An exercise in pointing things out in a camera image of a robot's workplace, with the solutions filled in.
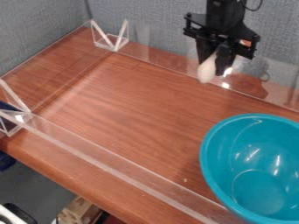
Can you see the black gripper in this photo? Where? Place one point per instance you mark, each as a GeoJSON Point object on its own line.
{"type": "Point", "coordinates": [222, 24]}

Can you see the white toy mushroom red cap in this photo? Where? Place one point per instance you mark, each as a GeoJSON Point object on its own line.
{"type": "Point", "coordinates": [208, 68]}

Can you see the blue plastic bowl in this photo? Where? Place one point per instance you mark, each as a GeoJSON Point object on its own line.
{"type": "Point", "coordinates": [250, 166]}

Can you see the clear acrylic back barrier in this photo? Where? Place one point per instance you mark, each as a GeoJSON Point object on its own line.
{"type": "Point", "coordinates": [261, 78]}

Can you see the clear acrylic barrier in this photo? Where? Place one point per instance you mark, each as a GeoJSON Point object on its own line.
{"type": "Point", "coordinates": [261, 78]}
{"type": "Point", "coordinates": [134, 193]}

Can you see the clear acrylic front barrier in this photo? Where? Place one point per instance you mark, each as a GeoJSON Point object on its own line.
{"type": "Point", "coordinates": [134, 193]}

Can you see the dark blue object left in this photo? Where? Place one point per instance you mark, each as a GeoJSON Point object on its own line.
{"type": "Point", "coordinates": [7, 161]}

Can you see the wooden block under table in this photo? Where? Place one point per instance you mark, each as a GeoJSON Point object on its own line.
{"type": "Point", "coordinates": [79, 212]}

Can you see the black white object below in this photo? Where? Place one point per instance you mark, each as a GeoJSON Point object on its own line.
{"type": "Point", "coordinates": [14, 215]}

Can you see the clear acrylic corner bracket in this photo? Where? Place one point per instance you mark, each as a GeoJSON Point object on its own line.
{"type": "Point", "coordinates": [106, 40]}

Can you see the clear acrylic left bracket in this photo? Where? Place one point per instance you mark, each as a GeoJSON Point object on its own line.
{"type": "Point", "coordinates": [14, 111]}

